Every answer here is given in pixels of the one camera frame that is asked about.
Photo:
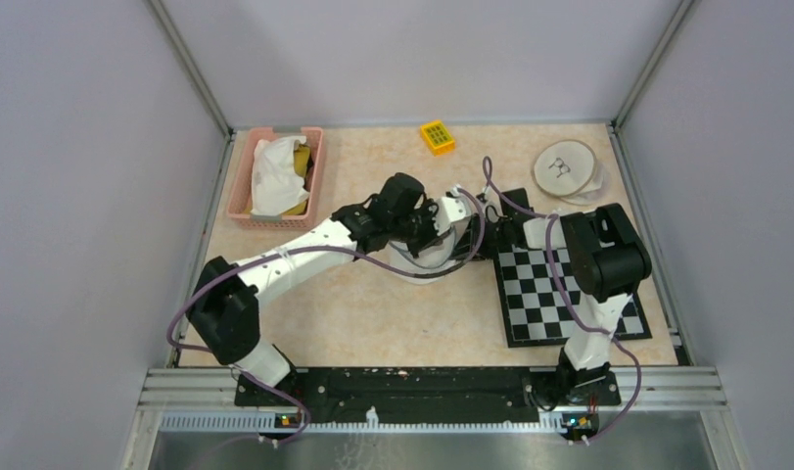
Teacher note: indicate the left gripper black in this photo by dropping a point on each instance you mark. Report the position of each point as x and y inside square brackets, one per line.
[429, 210]

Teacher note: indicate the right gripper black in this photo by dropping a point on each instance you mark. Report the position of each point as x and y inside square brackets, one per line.
[468, 240]

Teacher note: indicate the white bra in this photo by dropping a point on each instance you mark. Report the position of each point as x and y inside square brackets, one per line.
[276, 178]

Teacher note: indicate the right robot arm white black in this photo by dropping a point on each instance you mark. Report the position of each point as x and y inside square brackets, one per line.
[594, 263]

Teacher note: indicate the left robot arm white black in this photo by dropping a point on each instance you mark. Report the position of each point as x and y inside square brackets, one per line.
[230, 295]

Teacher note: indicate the yellow bra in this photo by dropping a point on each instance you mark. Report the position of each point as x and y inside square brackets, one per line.
[300, 169]

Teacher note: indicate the yellow toy brick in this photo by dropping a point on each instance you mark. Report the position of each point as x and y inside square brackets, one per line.
[437, 138]

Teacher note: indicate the black white checkerboard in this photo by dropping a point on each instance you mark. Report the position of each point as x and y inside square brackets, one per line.
[533, 313]

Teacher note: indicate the round translucent disc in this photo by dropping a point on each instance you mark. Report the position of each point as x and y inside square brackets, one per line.
[595, 189]

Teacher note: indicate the pink plastic basket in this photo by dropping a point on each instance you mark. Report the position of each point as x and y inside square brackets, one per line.
[278, 178]

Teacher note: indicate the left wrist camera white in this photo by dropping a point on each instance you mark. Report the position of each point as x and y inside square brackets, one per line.
[450, 210]

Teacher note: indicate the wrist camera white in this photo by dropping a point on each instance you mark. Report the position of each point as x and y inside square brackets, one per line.
[450, 210]
[484, 196]

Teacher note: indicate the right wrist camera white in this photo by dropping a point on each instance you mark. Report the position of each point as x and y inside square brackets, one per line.
[484, 196]

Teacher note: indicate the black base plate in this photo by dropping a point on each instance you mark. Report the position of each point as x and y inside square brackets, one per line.
[427, 395]

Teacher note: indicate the aluminium front rail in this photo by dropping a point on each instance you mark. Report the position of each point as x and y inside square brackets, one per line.
[202, 399]

